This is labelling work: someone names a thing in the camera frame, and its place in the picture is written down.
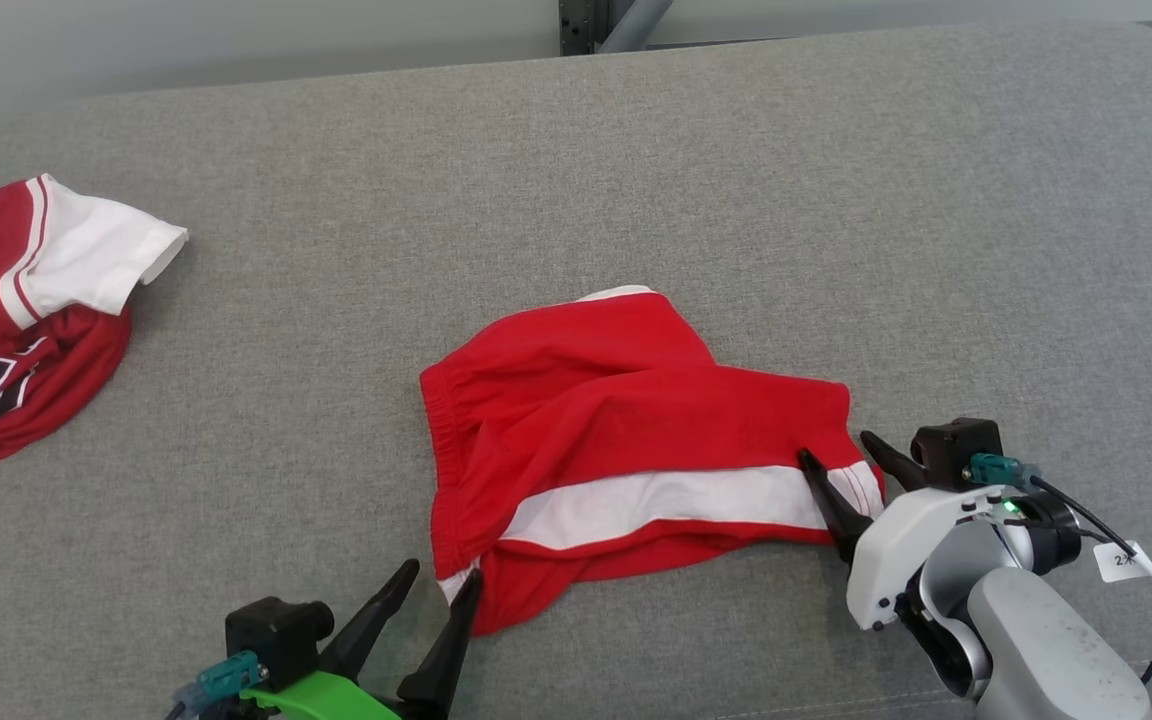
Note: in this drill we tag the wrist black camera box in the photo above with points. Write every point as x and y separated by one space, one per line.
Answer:
956 450
271 630

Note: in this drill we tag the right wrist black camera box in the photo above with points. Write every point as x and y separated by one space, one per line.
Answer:
956 450

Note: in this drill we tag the grey metal tube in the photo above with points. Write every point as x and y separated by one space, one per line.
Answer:
636 20

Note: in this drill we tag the red shorts with white trim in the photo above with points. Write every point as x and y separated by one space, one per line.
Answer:
616 420

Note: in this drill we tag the red Bulls jersey white sleeves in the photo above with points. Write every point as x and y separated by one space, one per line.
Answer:
46 370

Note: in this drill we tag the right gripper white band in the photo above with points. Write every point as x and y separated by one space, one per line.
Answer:
896 550

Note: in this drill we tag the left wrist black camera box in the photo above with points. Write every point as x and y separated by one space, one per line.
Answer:
271 630

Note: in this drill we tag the dark perforated metal post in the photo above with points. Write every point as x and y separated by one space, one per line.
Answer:
578 25

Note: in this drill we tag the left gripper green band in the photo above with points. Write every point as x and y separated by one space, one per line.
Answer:
326 700

